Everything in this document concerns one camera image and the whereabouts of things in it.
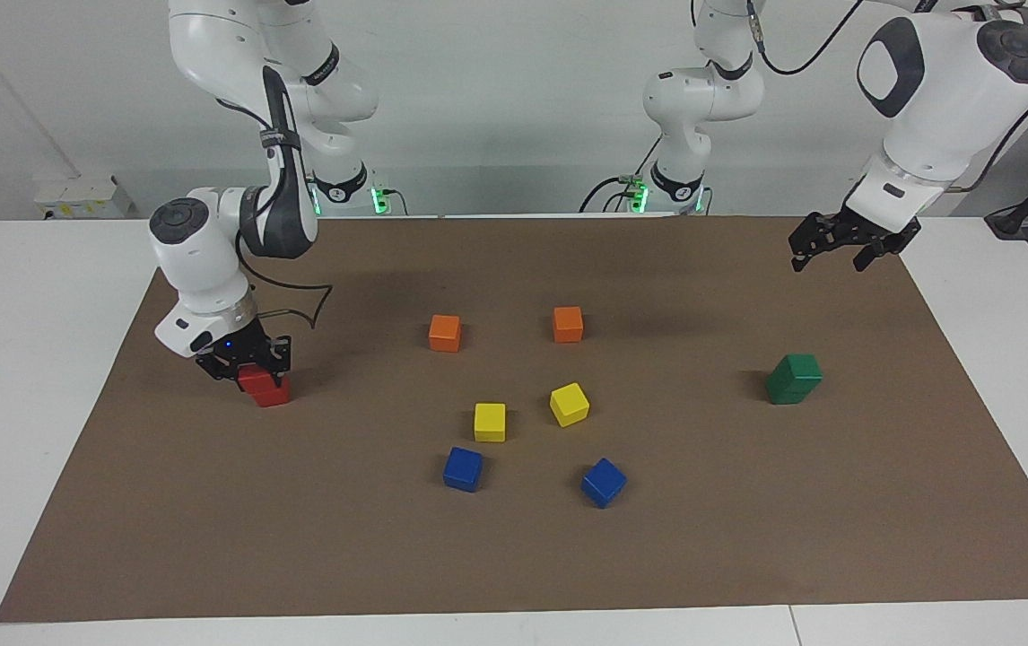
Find white power box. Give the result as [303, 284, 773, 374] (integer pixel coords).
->
[34, 175, 134, 221]

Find green cube block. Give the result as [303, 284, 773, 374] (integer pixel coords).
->
[765, 371, 818, 406]
[772, 353, 823, 388]

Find black base cable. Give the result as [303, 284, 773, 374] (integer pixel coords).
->
[579, 135, 664, 214]

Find yellow cube block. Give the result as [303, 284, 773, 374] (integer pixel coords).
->
[549, 382, 590, 428]
[474, 402, 508, 443]

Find blue cube block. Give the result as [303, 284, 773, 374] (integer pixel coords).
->
[580, 458, 628, 510]
[442, 446, 484, 493]

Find brown table mat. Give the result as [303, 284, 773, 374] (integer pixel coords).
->
[0, 215, 1028, 624]

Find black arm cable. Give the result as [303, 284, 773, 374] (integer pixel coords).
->
[743, 0, 1028, 194]
[213, 63, 335, 328]

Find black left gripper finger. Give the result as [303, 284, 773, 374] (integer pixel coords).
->
[788, 215, 831, 273]
[853, 235, 893, 273]

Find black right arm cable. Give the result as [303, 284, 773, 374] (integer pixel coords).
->
[213, 63, 335, 328]

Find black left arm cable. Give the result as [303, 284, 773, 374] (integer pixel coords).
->
[743, 0, 1028, 194]

